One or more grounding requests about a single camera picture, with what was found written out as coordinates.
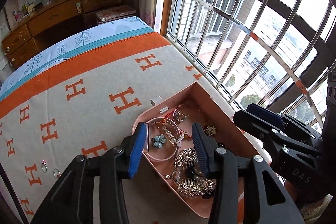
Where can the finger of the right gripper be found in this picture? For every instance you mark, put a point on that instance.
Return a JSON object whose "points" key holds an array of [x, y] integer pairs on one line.
{"points": [[266, 115]]}

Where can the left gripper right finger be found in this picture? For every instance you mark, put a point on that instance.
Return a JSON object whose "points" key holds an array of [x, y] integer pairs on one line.
{"points": [[209, 160]]}

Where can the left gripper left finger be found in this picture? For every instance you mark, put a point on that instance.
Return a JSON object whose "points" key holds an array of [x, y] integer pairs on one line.
{"points": [[132, 151]]}

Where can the white pink bangle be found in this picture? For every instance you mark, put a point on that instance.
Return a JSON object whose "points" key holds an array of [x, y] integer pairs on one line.
{"points": [[173, 135]]}

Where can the blue flower hair clip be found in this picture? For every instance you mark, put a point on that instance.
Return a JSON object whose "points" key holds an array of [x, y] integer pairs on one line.
{"points": [[158, 141]]}

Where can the gold rhinestone hair clip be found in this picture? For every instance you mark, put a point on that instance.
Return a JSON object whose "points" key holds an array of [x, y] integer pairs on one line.
{"points": [[188, 178]]}

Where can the pink jewelry tray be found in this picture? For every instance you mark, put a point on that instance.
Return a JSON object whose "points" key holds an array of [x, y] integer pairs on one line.
{"points": [[183, 136]]}

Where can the left hand white glove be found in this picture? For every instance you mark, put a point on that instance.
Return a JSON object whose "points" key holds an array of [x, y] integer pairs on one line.
{"points": [[312, 212]]}

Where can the orange H pattern blanket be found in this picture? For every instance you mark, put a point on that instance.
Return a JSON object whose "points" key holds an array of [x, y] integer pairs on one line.
{"points": [[87, 105]]}

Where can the metal window security bars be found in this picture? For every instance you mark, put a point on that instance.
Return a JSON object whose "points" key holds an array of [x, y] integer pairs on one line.
{"points": [[274, 53]]}

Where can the blue tree pattern bedsheet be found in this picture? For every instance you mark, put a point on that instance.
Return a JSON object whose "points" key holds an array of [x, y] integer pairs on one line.
{"points": [[79, 43]]}

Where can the stack of books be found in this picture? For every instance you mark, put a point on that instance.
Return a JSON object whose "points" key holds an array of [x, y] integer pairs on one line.
{"points": [[114, 13]]}

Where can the wooden desk with drawers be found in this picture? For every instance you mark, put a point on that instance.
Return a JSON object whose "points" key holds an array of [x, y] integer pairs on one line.
{"points": [[48, 25]]}

